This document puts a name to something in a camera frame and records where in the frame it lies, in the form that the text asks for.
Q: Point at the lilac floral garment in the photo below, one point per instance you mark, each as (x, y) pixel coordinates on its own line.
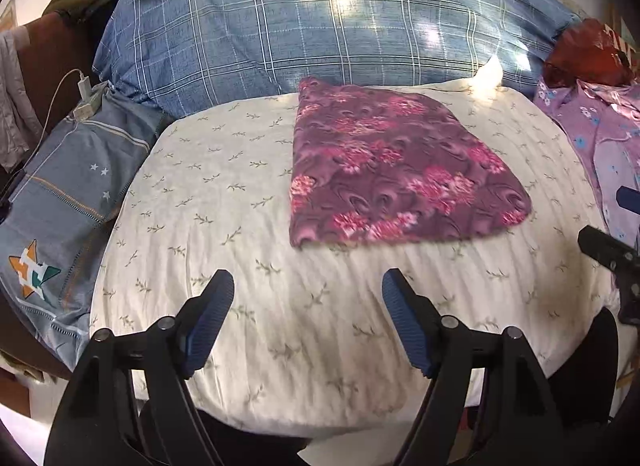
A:
(590, 130)

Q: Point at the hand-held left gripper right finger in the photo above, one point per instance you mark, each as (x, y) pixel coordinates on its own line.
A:
(407, 331)

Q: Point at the person's right leg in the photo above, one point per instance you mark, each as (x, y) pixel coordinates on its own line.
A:
(585, 371)

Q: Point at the red plastic bag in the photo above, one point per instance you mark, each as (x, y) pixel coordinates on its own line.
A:
(585, 55)

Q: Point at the white power strip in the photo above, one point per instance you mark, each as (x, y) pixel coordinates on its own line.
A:
(90, 105)

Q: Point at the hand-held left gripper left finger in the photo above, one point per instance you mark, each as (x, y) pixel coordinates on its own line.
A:
(210, 321)

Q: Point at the cream leaf-print pillow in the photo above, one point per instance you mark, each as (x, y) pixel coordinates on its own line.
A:
(225, 206)

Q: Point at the black phone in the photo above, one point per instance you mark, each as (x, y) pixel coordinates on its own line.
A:
(5, 206)

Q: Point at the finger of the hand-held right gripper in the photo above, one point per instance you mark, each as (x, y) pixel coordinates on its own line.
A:
(630, 198)
(610, 250)

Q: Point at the blue plaid quilt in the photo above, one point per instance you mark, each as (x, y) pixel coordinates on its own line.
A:
(250, 45)

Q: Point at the grey star-print pillow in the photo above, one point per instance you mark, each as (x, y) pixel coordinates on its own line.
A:
(65, 180)

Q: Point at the grey hanging cloth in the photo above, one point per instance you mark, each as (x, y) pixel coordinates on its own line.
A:
(15, 105)

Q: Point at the person's left leg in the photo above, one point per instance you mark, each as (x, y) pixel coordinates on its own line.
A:
(260, 446)

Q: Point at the person's leg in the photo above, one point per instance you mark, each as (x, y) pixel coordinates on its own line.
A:
(260, 446)
(585, 371)

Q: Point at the purple floral shirt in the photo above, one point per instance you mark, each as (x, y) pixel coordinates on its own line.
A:
(400, 170)

